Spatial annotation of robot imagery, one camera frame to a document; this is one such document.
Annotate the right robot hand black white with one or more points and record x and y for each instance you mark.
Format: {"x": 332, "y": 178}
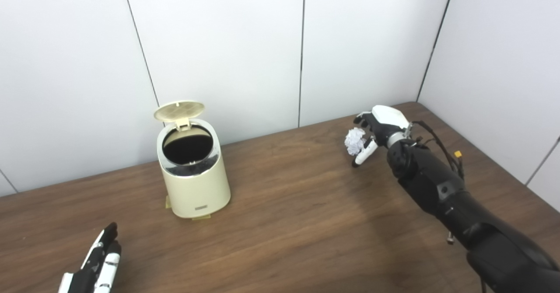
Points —
{"x": 387, "y": 122}

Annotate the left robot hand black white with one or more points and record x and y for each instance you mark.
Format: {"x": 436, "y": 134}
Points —
{"x": 103, "y": 262}

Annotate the white paper ball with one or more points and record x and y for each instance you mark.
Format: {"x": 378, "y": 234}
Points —
{"x": 355, "y": 140}

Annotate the cream-colored bin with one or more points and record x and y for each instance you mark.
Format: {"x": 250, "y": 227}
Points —
{"x": 197, "y": 183}

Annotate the round cream bin lid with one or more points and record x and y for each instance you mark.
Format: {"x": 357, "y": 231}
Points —
{"x": 179, "y": 110}

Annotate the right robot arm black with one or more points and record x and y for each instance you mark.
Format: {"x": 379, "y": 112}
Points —
{"x": 459, "y": 205}

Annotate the yellow tape piece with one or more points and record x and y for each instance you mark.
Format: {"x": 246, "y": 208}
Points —
{"x": 201, "y": 217}
{"x": 168, "y": 202}

